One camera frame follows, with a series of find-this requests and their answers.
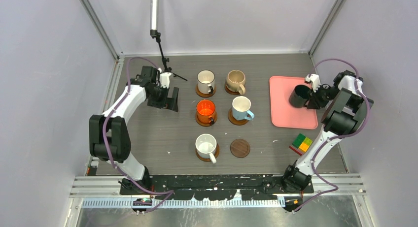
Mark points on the dark walnut wooden coaster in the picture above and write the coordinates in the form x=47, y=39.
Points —
x=240, y=148

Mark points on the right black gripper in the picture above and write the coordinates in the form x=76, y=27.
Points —
x=315, y=103

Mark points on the aluminium frame rail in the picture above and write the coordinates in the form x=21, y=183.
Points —
x=115, y=192

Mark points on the cream ceramic mug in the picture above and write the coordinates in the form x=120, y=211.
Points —
x=206, y=82

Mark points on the colourful cube block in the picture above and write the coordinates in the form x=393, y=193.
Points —
x=300, y=144

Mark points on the orange ceramic mug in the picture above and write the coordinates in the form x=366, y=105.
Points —
x=206, y=109

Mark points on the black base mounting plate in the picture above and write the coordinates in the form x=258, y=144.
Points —
x=217, y=187

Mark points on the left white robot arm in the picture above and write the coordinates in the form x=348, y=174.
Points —
x=109, y=139

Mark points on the beige ceramic mug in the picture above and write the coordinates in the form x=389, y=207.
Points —
x=235, y=82

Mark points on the pink plastic tray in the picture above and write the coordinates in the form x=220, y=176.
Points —
x=283, y=114

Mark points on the white ceramic mug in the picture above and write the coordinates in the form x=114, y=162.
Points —
x=206, y=145

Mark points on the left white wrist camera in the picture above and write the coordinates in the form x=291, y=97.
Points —
x=164, y=78

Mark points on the dark green ceramic mug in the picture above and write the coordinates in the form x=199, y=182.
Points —
x=299, y=96

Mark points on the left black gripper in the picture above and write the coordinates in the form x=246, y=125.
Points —
x=171, y=103

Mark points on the light blue ceramic mug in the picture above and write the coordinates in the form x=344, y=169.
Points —
x=241, y=109

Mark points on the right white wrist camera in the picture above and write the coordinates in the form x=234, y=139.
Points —
x=314, y=81

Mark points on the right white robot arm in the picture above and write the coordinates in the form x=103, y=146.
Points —
x=346, y=116

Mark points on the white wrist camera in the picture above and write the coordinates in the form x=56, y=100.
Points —
x=314, y=81
x=164, y=78

